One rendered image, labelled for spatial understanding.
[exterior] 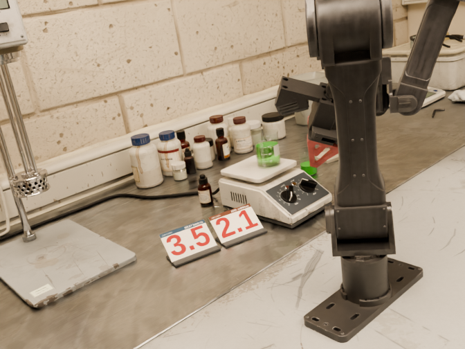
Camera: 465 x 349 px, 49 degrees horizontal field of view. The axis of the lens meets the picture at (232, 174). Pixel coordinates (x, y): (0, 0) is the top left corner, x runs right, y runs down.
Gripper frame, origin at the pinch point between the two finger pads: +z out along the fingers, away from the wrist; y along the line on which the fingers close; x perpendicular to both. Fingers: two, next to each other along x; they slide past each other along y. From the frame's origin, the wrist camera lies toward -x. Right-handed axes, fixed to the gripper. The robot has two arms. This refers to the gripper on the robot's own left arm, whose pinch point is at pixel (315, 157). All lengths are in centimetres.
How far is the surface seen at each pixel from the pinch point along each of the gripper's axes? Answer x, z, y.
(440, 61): 50, 15, -91
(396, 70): 40, 28, -101
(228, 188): -14.4, 13.1, 0.2
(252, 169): -10.6, 8.6, -2.4
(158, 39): -42, 12, -51
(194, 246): -18.4, 12.9, 17.3
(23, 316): -42, 17, 36
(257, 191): -9.1, 7.9, 4.6
